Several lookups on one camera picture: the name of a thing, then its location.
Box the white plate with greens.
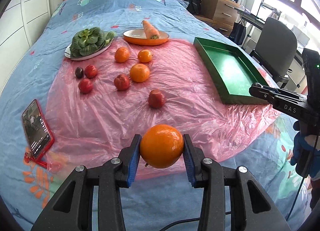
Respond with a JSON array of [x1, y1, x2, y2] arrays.
[[64, 31, 116, 62]]

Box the dark purple plum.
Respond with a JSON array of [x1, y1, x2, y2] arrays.
[[75, 67, 84, 79]]

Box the white wardrobe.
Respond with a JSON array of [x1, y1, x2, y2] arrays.
[[0, 0, 51, 89]]

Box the red braided phone strap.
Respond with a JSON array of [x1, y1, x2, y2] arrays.
[[23, 151, 49, 170]]

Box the red apple front left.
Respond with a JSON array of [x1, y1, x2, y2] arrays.
[[78, 78, 93, 94]]

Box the orange oval dish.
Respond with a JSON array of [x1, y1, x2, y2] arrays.
[[123, 29, 169, 46]]

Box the small orange back right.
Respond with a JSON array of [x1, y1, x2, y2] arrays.
[[137, 49, 153, 63]]

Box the wooden drawer cabinet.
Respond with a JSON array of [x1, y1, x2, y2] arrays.
[[194, 0, 240, 37]]

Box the glass top desk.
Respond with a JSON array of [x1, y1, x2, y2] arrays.
[[234, 7, 310, 65]]

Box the orange back left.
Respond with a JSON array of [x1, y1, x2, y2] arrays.
[[114, 47, 130, 63]]

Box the green rectangular tray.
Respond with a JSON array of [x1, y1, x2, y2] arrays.
[[194, 37, 267, 105]]

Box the blue patterned bed sheet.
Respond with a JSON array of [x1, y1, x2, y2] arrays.
[[1, 0, 310, 230]]

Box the red cased smartphone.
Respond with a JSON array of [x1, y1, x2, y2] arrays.
[[21, 99, 55, 161]]

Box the red apple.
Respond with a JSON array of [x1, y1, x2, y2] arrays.
[[84, 65, 98, 79], [114, 73, 130, 91], [78, 78, 93, 94], [148, 89, 165, 108]]

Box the dark blue tote bag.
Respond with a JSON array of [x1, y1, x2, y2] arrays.
[[228, 19, 246, 46]]

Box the blue gloved right hand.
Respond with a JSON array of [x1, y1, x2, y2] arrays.
[[290, 121, 319, 181]]

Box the grey dark chair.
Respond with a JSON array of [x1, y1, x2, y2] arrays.
[[250, 17, 297, 88]]

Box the large orange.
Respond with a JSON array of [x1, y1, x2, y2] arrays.
[[130, 63, 150, 83], [139, 124, 184, 169]]

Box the red apple back left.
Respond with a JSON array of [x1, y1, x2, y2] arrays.
[[84, 65, 98, 79]]

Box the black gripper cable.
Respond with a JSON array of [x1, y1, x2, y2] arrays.
[[285, 130, 320, 222]]

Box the red apple right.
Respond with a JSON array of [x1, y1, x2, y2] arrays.
[[148, 89, 165, 108]]

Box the orange carrot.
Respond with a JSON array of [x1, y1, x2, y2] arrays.
[[142, 20, 160, 39]]

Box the pink plastic sheet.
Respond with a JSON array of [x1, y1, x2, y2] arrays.
[[46, 39, 279, 178]]

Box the red apple centre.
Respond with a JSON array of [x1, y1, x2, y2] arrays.
[[114, 73, 130, 91]]

